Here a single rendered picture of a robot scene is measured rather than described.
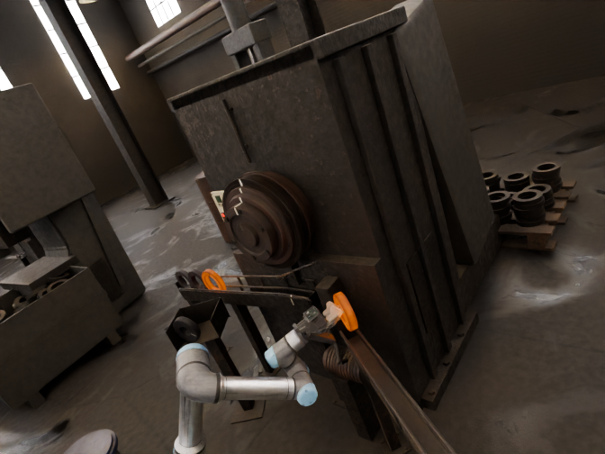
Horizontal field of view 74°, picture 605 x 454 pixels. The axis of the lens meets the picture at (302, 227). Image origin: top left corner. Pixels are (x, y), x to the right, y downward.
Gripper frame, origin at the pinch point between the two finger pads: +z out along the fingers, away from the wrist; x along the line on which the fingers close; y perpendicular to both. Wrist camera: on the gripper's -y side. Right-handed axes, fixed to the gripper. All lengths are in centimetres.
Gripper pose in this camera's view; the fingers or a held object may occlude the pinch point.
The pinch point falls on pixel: (343, 307)
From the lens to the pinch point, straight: 159.3
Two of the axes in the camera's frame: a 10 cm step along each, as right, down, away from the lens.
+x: -2.6, -3.0, 9.2
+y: -5.6, -7.3, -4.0
